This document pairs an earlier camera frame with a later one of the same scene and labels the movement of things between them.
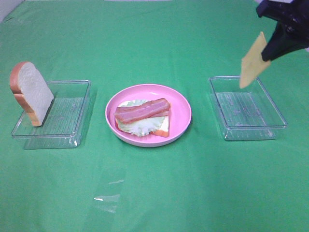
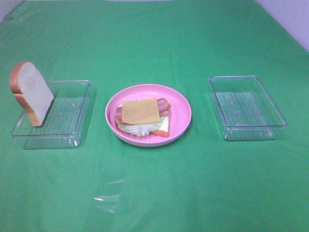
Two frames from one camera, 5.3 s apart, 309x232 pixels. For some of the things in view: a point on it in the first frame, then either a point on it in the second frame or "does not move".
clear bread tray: [63, 125] does not move
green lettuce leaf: [142, 127] does not move
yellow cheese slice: [253, 64] → [140, 110]
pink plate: [180, 117] does not move
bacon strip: [161, 114] → [164, 112]
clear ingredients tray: [246, 113] does not move
